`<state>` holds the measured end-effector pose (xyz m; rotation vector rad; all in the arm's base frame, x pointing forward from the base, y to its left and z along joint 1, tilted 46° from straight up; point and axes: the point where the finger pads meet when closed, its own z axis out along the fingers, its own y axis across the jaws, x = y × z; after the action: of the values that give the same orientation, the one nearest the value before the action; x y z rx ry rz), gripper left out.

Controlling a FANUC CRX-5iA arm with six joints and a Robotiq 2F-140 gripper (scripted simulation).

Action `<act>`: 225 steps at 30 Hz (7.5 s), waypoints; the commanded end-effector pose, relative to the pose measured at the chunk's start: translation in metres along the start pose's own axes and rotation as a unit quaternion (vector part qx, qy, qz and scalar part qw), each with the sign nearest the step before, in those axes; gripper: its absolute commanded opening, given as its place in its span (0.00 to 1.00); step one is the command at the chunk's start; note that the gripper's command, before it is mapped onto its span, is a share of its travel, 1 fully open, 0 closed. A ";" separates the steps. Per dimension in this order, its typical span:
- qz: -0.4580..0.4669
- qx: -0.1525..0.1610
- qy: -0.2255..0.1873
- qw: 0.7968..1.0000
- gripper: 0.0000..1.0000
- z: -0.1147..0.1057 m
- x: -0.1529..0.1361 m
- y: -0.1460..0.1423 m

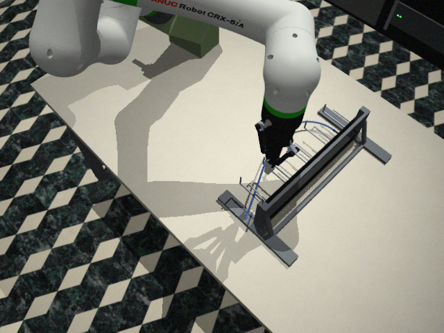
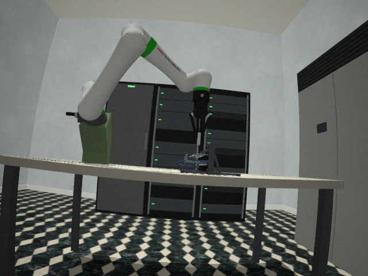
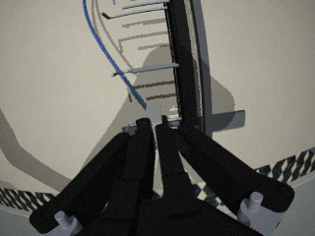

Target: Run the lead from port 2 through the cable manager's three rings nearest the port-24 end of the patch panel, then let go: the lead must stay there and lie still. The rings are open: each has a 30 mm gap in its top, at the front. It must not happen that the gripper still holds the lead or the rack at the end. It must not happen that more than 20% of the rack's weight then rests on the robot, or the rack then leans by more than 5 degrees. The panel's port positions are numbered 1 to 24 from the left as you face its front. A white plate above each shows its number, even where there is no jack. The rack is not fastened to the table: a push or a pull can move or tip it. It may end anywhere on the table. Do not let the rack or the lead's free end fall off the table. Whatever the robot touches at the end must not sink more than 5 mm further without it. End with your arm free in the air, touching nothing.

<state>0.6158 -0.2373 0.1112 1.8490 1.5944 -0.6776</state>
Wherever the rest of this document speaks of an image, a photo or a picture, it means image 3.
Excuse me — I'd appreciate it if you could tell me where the blue cable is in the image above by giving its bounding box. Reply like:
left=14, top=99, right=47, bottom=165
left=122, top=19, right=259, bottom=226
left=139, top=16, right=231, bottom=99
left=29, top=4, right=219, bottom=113
left=83, top=0, right=147, bottom=108

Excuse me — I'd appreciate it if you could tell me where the dark grey metal rack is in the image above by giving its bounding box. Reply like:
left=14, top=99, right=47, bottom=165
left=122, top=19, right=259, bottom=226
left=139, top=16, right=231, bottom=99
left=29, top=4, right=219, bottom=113
left=100, top=0, right=245, bottom=138

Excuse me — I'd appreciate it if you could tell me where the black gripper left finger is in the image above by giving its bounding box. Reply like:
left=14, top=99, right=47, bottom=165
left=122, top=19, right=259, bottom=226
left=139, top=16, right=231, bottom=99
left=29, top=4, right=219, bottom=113
left=30, top=102, right=158, bottom=236

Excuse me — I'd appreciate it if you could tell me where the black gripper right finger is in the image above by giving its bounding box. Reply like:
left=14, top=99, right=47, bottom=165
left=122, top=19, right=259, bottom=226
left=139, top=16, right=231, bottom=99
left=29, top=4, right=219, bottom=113
left=153, top=101, right=295, bottom=236

